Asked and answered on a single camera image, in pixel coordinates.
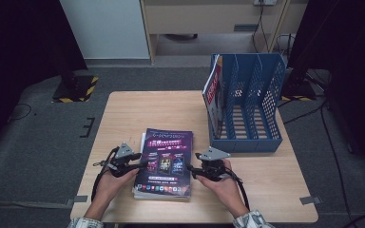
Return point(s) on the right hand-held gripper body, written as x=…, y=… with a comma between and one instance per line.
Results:
x=214, y=153

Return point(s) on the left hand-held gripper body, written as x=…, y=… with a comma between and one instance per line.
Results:
x=120, y=164

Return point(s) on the purple magazine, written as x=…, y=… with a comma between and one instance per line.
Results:
x=168, y=148

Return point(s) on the blue plastic file rack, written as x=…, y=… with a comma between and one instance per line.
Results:
x=250, y=144

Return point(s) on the red and white magazine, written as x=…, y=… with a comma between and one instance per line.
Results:
x=214, y=95

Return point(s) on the person's left hand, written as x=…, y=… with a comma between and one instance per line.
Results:
x=111, y=186

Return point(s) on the person's right hand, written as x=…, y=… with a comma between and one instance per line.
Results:
x=225, y=190

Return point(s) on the black tape mark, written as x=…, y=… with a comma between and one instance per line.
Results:
x=90, y=126

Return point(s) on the grey tape piece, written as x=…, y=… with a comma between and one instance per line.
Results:
x=77, y=199
x=310, y=200

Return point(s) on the black stand base yellow stripes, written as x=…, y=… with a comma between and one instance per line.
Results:
x=76, y=90
x=301, y=90

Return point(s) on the white cabinet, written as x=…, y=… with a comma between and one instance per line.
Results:
x=107, y=28

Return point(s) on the black curtain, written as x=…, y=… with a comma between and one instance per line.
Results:
x=355, y=47
x=19, y=47

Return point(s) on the white power strip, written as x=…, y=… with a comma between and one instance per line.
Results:
x=265, y=2

